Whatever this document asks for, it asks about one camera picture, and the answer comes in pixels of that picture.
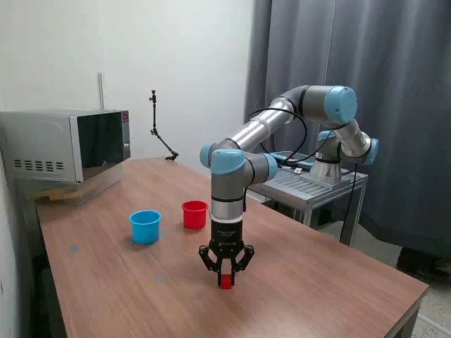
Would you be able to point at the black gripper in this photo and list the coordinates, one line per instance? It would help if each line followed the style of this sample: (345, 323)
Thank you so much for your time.
(227, 239)

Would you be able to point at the small red cube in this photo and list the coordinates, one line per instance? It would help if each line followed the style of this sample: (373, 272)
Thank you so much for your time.
(226, 281)

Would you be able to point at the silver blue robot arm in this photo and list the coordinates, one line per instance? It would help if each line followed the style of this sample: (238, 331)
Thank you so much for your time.
(253, 130)

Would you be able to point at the red plastic cup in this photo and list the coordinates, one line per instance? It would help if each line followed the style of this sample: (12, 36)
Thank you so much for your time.
(194, 218)

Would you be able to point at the blue tape mark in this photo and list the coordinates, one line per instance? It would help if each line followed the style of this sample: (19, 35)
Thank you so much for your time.
(159, 277)
(74, 248)

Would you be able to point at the blue plastic cup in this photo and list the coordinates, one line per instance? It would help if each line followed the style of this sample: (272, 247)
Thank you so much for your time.
(144, 230)

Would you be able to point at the grey metal cart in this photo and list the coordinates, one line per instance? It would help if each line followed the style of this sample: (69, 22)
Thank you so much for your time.
(310, 190)

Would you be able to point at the blue teach pendant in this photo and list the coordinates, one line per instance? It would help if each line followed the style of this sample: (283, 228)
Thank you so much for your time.
(303, 162)

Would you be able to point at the wooden blocks under microwave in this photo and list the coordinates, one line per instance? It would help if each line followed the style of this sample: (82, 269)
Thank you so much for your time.
(56, 194)

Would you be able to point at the dark shoe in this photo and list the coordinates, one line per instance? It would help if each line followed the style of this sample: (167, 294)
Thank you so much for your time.
(419, 264)

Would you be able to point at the thin metal pole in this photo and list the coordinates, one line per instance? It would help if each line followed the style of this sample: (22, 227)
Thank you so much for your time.
(100, 91)

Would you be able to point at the silver microwave oven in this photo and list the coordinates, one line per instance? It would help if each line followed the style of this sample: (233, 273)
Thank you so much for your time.
(42, 141)

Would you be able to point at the grey curtain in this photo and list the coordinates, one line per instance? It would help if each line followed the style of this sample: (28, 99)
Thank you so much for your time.
(387, 53)

